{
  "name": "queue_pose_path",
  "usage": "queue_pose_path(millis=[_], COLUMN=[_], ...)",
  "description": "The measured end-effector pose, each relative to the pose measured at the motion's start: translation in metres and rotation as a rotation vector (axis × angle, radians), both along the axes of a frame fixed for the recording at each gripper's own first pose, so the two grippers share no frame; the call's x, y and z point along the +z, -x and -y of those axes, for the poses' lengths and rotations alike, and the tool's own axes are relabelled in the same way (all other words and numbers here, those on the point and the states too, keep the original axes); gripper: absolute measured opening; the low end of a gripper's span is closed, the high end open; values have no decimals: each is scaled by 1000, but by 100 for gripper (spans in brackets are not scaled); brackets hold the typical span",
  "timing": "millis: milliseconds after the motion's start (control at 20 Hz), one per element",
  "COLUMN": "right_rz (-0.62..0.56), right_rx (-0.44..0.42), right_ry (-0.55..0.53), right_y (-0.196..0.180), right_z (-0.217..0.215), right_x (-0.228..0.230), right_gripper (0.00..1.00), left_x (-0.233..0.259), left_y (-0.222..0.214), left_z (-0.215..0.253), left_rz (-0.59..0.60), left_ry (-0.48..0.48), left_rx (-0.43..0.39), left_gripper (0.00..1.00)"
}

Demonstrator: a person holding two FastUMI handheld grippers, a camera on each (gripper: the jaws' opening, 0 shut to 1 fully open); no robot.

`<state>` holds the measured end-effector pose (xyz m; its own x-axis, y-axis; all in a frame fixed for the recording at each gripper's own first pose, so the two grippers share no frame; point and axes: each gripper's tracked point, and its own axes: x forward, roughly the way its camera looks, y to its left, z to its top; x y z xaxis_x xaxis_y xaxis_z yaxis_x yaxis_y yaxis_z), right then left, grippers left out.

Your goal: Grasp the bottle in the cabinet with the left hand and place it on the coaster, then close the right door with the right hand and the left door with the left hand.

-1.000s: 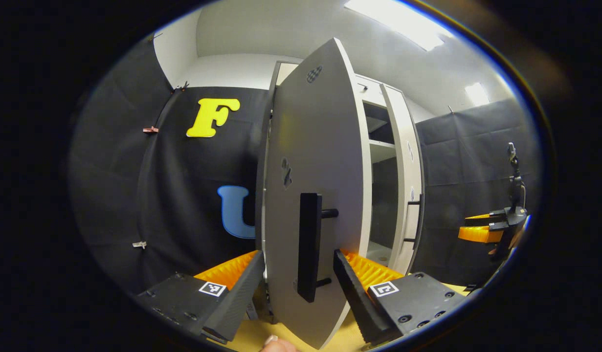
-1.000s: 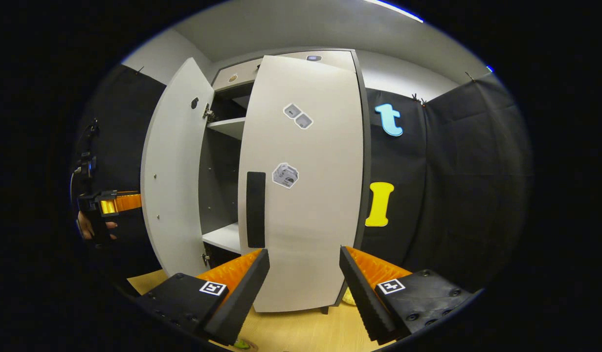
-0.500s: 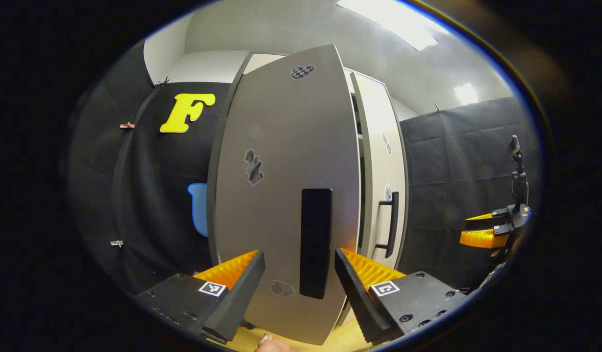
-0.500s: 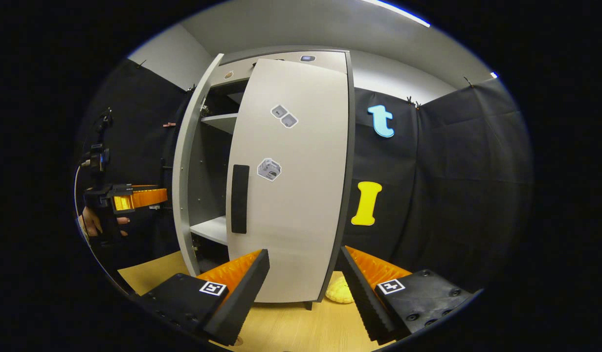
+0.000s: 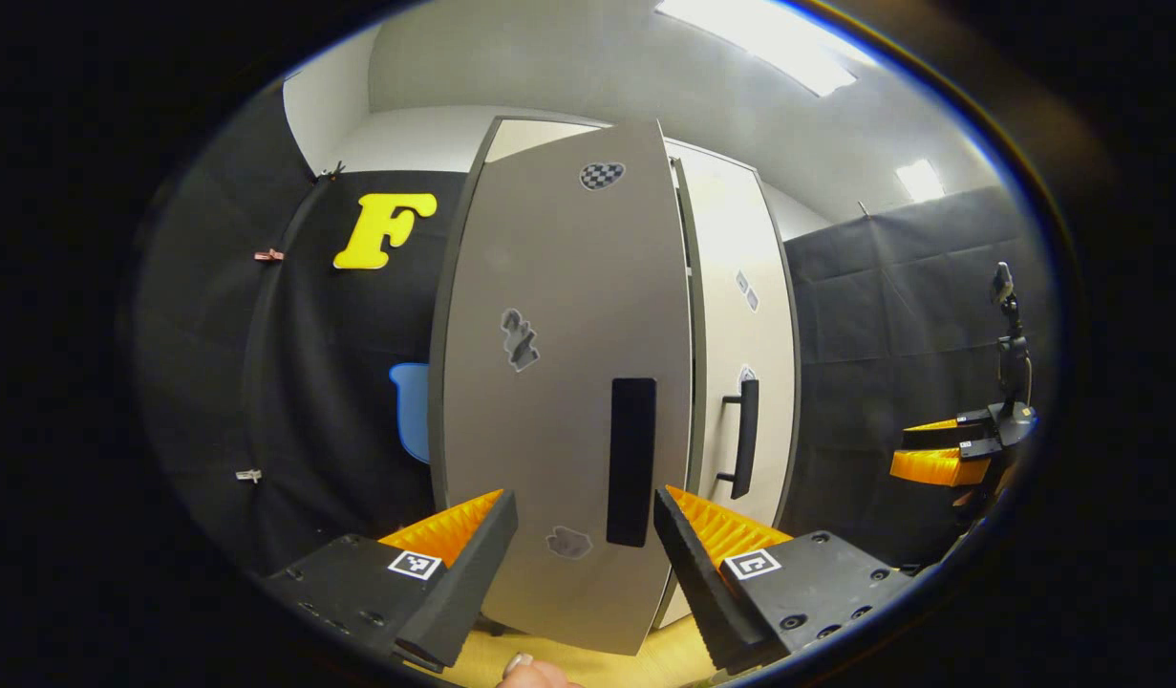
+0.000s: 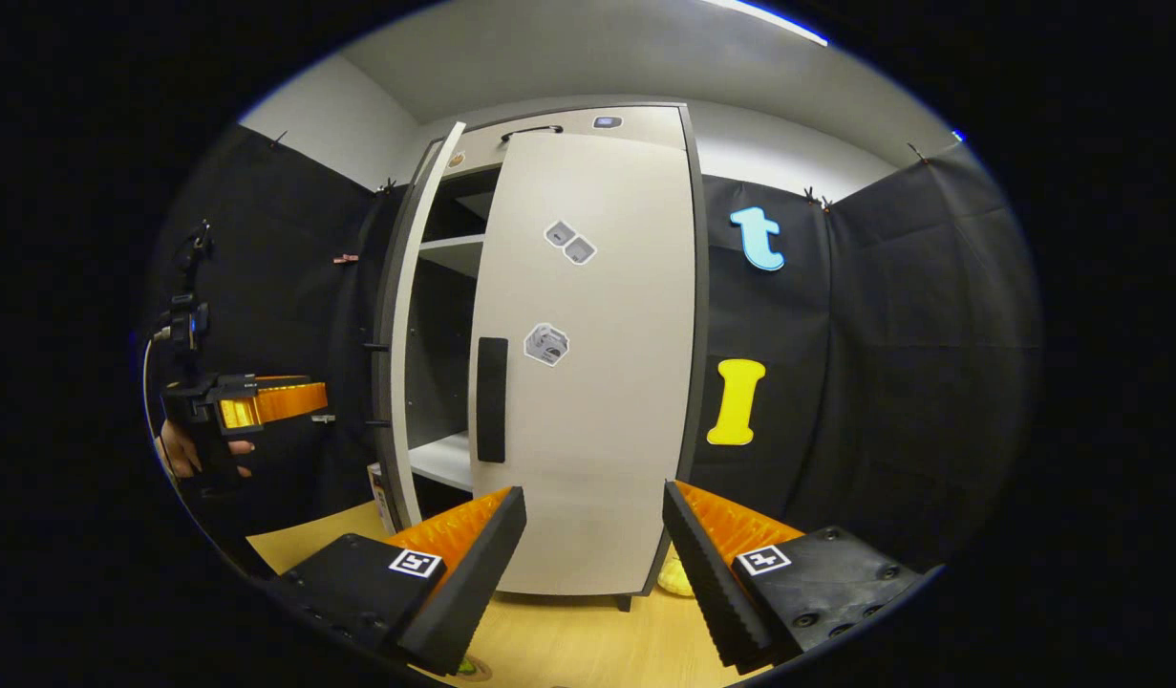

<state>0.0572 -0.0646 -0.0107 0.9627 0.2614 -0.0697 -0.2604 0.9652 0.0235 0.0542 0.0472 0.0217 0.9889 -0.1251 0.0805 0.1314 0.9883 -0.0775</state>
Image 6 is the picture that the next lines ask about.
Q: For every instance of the white cabinet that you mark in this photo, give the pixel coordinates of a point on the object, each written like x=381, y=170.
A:
x=435, y=363

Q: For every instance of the dark cabinet leg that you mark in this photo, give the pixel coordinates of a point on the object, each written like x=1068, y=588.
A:
x=624, y=603

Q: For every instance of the white cabinet door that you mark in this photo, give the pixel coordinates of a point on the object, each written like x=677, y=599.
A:
x=597, y=430
x=403, y=401

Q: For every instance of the pale yellow object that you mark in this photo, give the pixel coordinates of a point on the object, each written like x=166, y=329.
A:
x=676, y=576

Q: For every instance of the white cabinet drawer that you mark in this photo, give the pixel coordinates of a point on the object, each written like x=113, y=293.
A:
x=635, y=122

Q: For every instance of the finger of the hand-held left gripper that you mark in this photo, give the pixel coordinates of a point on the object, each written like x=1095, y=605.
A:
x=282, y=401

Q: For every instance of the white cabinet shelf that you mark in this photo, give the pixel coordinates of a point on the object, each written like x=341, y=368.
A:
x=454, y=253
x=444, y=459

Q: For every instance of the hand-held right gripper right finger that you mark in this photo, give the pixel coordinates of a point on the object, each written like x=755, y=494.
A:
x=707, y=573

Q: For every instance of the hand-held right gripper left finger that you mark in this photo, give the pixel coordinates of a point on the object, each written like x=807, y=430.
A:
x=473, y=583

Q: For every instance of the small cardboard box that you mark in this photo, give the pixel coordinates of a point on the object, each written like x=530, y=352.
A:
x=381, y=497

